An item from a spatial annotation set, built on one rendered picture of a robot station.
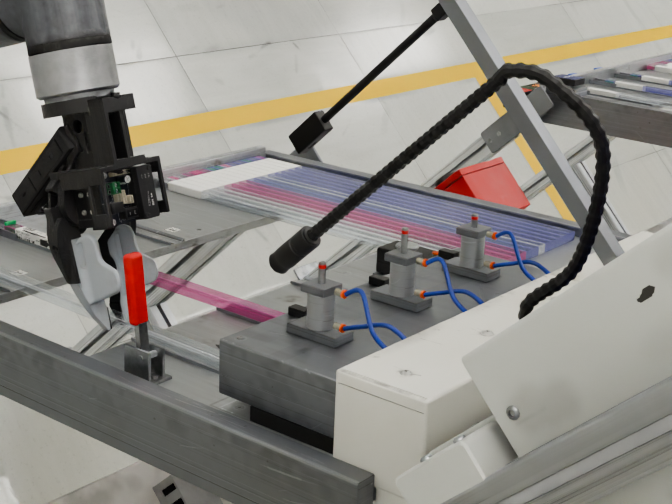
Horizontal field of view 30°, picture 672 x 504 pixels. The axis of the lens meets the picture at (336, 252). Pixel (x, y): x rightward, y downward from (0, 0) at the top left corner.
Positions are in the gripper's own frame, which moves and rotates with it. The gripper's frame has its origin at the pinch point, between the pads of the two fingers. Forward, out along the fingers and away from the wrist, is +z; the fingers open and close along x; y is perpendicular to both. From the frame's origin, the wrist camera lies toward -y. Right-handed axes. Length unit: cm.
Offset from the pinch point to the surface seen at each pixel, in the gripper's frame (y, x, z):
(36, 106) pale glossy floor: -119, 87, -21
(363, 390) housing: 36.5, -8.3, 3.5
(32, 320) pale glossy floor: -100, 62, 17
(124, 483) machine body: -25.6, 17.8, 25.7
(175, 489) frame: -20.5, 21.0, 27.2
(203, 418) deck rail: 21.6, -10.2, 5.7
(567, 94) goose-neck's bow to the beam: 54, -5, -15
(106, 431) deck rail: 9.5, -10.2, 7.5
